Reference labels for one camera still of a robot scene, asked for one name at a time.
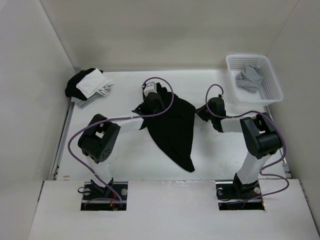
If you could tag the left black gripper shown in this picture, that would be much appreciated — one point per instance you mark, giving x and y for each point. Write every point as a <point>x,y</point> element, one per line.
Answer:
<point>162,106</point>

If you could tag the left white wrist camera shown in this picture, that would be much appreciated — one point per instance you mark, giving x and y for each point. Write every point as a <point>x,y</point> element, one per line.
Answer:
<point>149,87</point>

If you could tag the white plastic basket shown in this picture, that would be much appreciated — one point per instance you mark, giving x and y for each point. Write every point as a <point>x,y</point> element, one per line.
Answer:
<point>269,91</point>

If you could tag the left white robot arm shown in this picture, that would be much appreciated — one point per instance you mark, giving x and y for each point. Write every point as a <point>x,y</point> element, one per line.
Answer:
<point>97,142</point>

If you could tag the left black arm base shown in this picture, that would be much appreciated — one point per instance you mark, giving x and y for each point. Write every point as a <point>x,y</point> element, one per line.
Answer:
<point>101,198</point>

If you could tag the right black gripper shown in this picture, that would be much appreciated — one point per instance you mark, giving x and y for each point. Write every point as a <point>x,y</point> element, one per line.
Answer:
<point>200,111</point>

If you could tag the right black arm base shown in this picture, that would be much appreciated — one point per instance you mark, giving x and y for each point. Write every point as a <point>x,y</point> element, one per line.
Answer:
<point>235,196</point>

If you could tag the folded white tank top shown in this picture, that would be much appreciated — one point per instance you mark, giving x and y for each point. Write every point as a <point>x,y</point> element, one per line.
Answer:
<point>95,83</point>

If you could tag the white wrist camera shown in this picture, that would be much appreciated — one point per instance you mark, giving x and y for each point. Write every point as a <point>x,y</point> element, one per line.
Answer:
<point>222,97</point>
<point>149,87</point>

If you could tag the black tank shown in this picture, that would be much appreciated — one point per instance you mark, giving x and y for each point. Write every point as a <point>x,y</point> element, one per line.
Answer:
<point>173,131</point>
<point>71,87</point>

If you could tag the grey tank top in basket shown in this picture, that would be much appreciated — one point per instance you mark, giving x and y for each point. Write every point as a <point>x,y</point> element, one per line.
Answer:
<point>250,78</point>

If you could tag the folded black tank top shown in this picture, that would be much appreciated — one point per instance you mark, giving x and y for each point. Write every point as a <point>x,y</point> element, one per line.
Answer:
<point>71,87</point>

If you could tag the folded grey tank top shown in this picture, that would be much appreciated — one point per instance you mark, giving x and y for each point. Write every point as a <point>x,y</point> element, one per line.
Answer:
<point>83,103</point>

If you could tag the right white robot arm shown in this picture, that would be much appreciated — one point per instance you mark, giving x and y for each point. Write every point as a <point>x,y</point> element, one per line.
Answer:
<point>259,133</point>

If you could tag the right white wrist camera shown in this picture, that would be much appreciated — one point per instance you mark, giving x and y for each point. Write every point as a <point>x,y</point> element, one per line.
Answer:
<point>222,97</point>

